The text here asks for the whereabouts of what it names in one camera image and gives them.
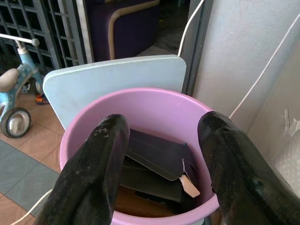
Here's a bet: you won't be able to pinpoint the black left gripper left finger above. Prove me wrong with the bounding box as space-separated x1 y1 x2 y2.
35 113 131 225

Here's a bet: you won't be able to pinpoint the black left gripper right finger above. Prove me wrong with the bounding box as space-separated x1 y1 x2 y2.
198 111 300 225

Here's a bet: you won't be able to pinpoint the dark cardboard box pieces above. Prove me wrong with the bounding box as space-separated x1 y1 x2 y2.
115 128 201 218

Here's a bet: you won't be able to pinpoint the pink plastic bucket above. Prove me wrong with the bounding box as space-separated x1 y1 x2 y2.
60 88 220 225

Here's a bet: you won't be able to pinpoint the orange blue small shoe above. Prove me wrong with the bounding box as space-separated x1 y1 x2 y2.
35 93 50 106

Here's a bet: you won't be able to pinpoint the light blue plastic board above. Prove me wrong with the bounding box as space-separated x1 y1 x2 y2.
43 54 187 131

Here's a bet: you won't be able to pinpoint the blue child tricycle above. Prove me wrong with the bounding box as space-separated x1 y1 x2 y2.
0 33 45 139

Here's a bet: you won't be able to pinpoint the dark purple armchair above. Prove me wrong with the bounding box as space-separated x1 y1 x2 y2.
86 0 162 62

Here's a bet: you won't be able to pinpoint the black metal grille gate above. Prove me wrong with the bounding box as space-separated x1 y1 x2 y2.
0 0 86 71

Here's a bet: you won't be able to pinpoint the white cable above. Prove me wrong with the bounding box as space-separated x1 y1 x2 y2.
177 0 300 119

